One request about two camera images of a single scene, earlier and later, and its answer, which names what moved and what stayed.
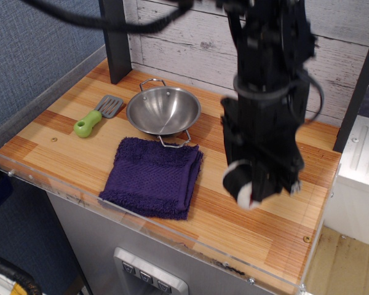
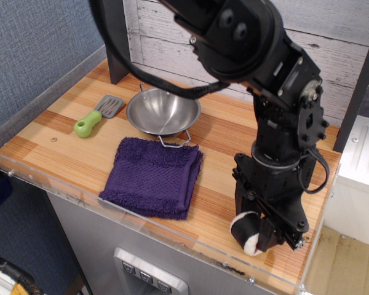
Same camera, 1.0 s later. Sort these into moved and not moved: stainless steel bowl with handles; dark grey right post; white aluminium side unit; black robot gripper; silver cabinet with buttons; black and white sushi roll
Moved: black and white sushi roll; black robot gripper
Not moved: silver cabinet with buttons; dark grey right post; white aluminium side unit; stainless steel bowl with handles
